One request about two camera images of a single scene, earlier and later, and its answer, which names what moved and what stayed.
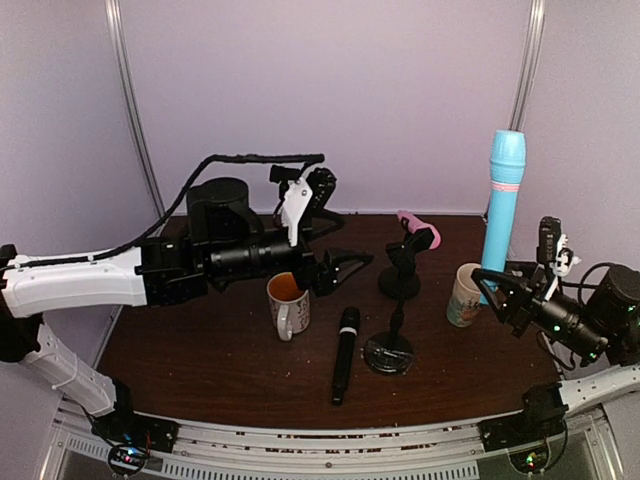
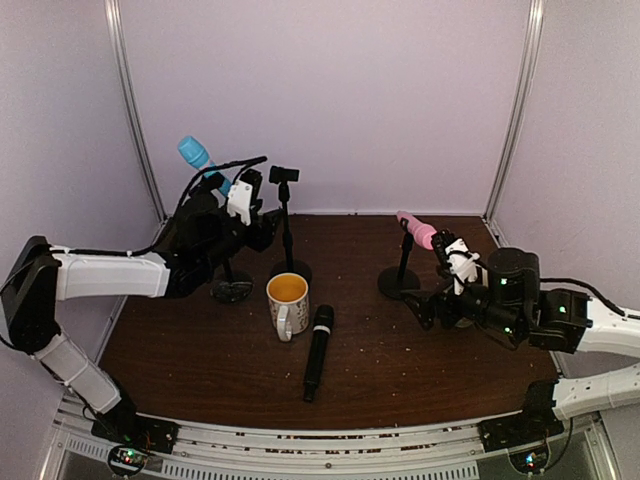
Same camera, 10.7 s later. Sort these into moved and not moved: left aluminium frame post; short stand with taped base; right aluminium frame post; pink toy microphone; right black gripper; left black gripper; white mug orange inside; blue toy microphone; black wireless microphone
Moved: left black gripper; black wireless microphone; short stand with taped base; blue toy microphone; right black gripper
Not moved: pink toy microphone; left aluminium frame post; right aluminium frame post; white mug orange inside
